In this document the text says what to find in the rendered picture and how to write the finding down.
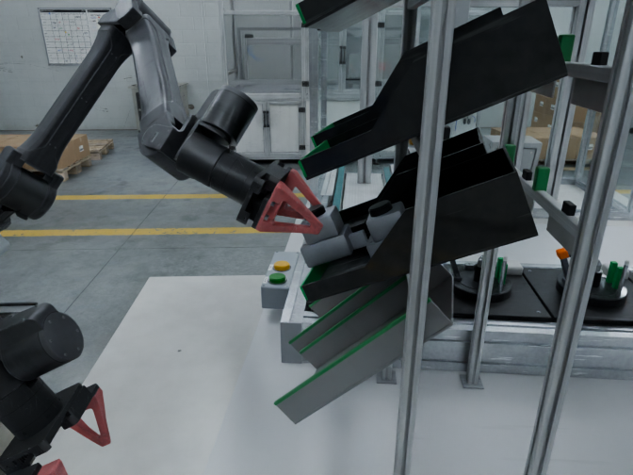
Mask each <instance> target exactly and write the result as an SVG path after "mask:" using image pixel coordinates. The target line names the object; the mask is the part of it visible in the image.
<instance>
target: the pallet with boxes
mask: <svg viewBox="0 0 633 475"><path fill-rule="evenodd" d="M31 135H32V134H27V135H0V154H1V152H2V151H3V149H4V148H5V147H6V146H8V145H9V146H12V147H13V148H15V149H16V148H17V147H19V146H20V145H22V144H23V143H24V142H25V141H26V140H27V139H28V138H29V137H30V136H31ZM90 166H92V164H91V158H90V152H89V142H88V137H87V134H74V135H73V137H72V139H71V140H70V142H69V143H68V145H67V146H66V148H65V150H64V152H63V154H62V156H61V158H60V160H59V162H58V164H57V170H56V172H57V173H58V174H60V175H62V176H63V177H64V180H63V181H62V182H65V181H67V180H69V176H68V174H79V173H80V172H82V167H90ZM23 168H25V169H27V170H28V171H30V172H33V173H34V174H44V173H42V172H40V171H38V170H36V169H34V168H32V167H31V166H29V165H27V164H24V165H23Z"/></svg>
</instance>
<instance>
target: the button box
mask: <svg viewBox="0 0 633 475"><path fill-rule="evenodd" d="M299 256H300V253H299V252H275V254H274V256H273V258H272V260H271V262H270V265H269V267H268V271H267V274H266V276H265V279H264V281H263V283H262V285H261V302H262V308H268V309H284V306H285V302H286V299H287V295H288V292H289V289H290V286H291V282H292V279H293V276H294V272H295V269H296V266H297V263H298V259H299ZM277 261H287V262H288V263H289V265H290V268H289V269H288V270H275V269H274V263H275V262H277ZM276 272H279V273H283V274H284V275H285V281H284V282H283V283H280V284H273V283H271V282H270V281H269V276H270V275H271V274H272V273H276Z"/></svg>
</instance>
